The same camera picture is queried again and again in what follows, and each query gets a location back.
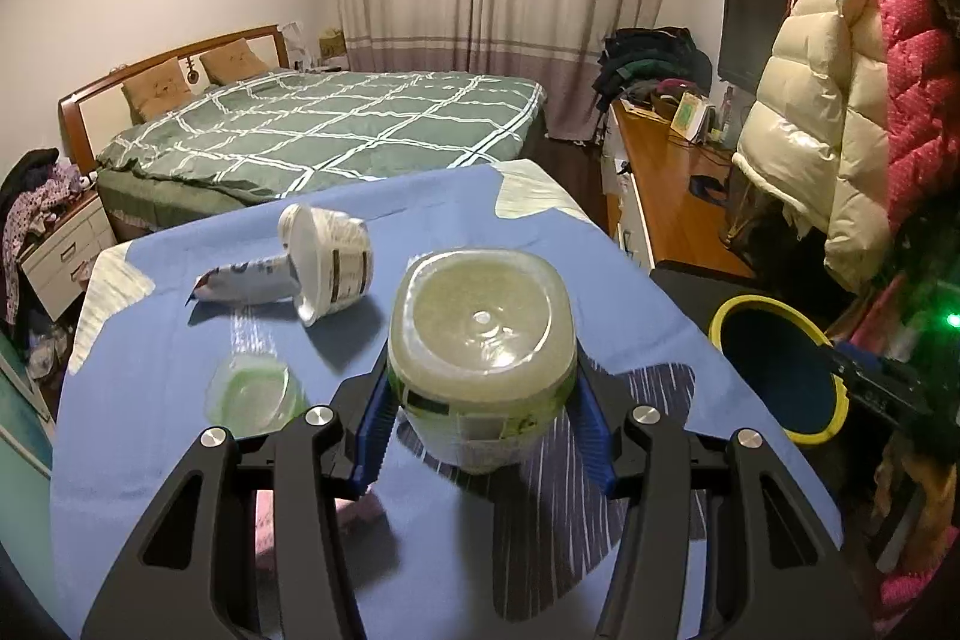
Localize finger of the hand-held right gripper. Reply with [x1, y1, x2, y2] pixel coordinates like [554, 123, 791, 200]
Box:
[825, 340, 912, 427]

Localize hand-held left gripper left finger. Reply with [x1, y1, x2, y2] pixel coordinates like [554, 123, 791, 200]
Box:
[79, 377, 398, 640]

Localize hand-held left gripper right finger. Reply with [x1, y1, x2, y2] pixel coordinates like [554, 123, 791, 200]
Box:
[566, 347, 871, 640]

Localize dark trash bin yellow rim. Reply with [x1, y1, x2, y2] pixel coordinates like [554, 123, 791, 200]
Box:
[709, 295, 852, 446]

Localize green lidded plastic jar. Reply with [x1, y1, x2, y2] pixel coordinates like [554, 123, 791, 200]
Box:
[205, 351, 310, 438]
[388, 248, 580, 476]

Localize pink packet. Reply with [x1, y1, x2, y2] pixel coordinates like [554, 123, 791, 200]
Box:
[251, 486, 391, 581]

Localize dark grey box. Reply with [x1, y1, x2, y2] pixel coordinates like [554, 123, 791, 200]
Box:
[651, 265, 758, 341]

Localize clear plastic yogurt cup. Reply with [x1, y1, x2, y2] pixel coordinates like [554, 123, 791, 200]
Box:
[277, 203, 374, 327]

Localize white blue squeeze tube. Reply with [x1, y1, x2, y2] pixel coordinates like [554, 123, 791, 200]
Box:
[186, 256, 297, 307]

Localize blue printed tablecloth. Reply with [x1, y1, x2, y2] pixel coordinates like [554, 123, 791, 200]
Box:
[49, 158, 845, 640]

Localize wooden desk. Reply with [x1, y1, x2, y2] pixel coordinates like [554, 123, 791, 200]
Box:
[604, 98, 758, 281]

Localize cream puffer jacket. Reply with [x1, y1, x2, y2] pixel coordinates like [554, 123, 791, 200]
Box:
[731, 0, 901, 296]

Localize green checked quilt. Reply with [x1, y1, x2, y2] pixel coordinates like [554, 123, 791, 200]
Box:
[96, 70, 547, 206]

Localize red quilted jacket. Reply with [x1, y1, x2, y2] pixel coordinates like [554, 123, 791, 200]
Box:
[787, 0, 960, 341]

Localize desk calendar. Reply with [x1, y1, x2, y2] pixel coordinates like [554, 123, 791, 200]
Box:
[670, 91, 710, 142]

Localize plastic bags on floor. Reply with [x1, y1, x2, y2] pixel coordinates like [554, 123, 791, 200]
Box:
[26, 321, 76, 378]

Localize white wooden nightstand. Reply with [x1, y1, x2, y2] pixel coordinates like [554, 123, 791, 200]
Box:
[19, 190, 117, 320]

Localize frosted glass wardrobe door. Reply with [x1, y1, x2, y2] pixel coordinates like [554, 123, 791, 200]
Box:
[0, 325, 57, 536]

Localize black television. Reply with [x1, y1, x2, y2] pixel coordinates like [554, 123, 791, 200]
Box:
[718, 0, 800, 97]

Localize pile of dark clothes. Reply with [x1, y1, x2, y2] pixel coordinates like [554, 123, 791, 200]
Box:
[596, 26, 713, 120]

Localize brown pillow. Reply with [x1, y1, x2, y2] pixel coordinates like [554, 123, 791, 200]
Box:
[199, 38, 269, 86]
[121, 61, 197, 124]

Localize pile of clothes on nightstand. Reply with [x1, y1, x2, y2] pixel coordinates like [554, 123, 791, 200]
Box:
[0, 147, 98, 326]

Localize wooden bed with headboard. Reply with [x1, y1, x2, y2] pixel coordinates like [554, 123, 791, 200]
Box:
[58, 25, 548, 240]

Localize dark blue strap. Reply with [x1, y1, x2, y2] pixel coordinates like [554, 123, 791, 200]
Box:
[690, 175, 732, 206]

